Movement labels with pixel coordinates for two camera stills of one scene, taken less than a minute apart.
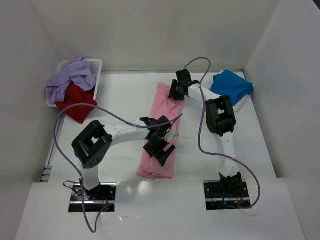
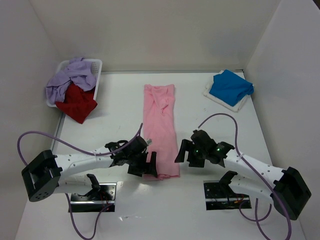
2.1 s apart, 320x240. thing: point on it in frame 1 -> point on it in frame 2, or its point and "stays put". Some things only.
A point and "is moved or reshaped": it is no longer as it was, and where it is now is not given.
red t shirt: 74,95 stays put
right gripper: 175,89 -> 192,155
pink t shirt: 163,106 is moved or reshaped
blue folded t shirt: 228,83 stays put
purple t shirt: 78,71 stays put
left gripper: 158,147 -> 140,164
